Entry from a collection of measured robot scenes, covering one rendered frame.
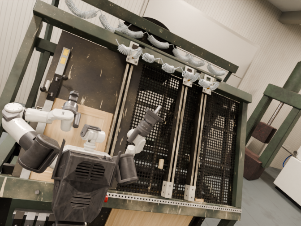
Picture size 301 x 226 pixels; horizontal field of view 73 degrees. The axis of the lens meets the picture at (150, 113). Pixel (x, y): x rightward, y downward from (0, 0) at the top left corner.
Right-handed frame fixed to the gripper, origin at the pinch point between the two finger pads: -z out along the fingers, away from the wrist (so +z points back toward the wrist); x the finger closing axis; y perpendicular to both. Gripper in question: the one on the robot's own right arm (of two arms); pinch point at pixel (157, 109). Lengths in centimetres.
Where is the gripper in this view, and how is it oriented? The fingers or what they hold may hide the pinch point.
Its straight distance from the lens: 128.1
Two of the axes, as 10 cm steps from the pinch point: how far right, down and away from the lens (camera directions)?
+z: -5.9, 8.1, 0.8
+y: 1.5, 0.1, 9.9
